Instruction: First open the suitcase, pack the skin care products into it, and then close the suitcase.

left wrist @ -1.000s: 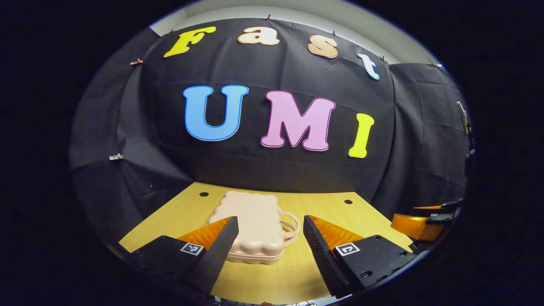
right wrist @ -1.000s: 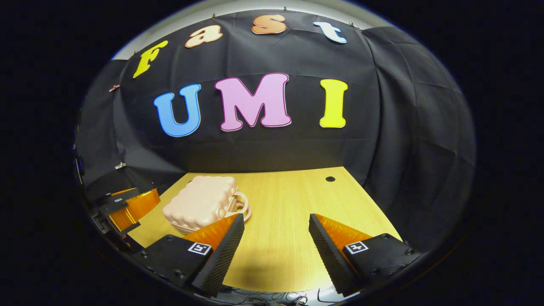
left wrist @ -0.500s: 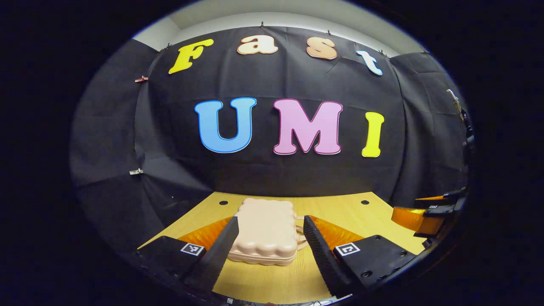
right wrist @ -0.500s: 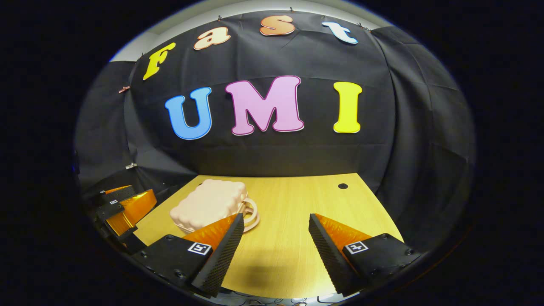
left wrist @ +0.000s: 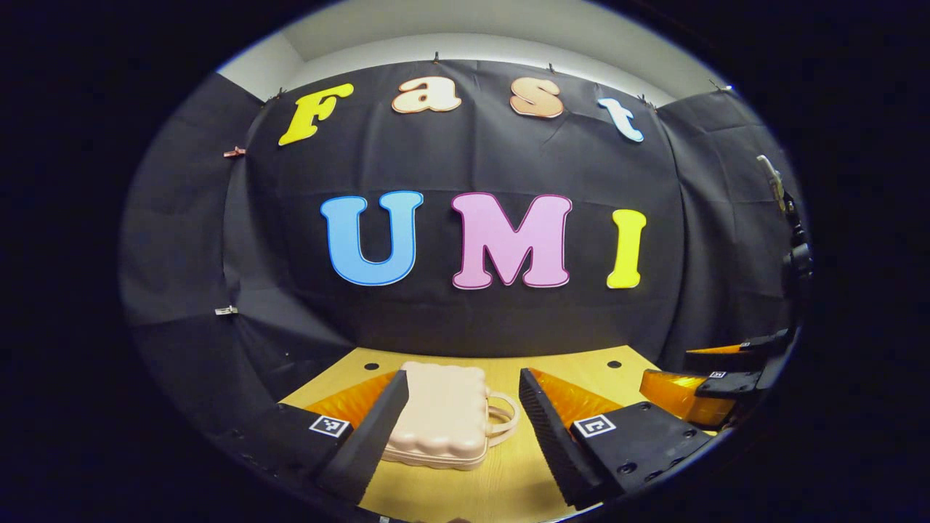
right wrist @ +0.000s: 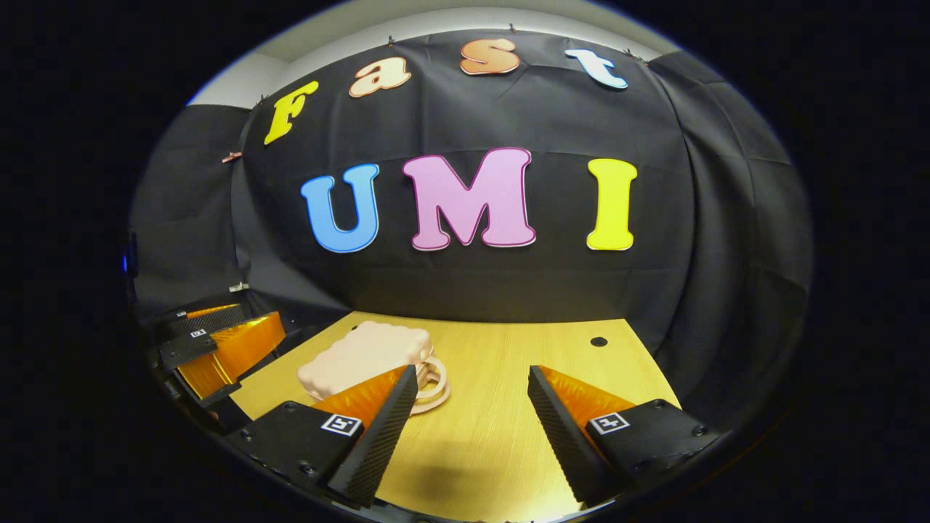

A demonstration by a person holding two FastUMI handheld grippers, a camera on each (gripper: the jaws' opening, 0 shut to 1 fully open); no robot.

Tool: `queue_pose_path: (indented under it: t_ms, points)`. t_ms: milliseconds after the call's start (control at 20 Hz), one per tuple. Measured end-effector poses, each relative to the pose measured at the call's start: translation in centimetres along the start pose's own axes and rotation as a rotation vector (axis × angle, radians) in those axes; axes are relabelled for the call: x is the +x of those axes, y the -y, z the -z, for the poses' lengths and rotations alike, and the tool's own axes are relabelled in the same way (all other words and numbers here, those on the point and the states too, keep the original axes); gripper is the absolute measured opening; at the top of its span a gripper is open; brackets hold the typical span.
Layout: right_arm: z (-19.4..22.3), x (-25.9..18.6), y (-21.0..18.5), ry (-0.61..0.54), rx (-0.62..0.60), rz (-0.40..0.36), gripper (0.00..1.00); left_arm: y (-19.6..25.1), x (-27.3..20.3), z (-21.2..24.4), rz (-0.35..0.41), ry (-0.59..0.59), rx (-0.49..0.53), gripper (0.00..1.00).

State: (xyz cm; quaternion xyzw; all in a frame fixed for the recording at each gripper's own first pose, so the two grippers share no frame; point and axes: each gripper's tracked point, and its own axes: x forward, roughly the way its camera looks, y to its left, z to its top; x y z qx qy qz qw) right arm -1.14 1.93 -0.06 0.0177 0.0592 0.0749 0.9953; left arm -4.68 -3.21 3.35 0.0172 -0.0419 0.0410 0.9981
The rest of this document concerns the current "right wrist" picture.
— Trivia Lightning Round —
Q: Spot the black backdrop cloth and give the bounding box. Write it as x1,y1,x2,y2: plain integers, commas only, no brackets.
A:
129,29,813,429

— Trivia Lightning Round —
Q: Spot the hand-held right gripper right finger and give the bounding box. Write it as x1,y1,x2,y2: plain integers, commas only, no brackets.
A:
527,365,727,508

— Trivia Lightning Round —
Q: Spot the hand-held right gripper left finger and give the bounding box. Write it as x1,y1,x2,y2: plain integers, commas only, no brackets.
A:
227,364,420,509

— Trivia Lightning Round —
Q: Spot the pink suitcase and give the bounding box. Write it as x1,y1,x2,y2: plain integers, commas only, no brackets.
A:
296,320,451,416

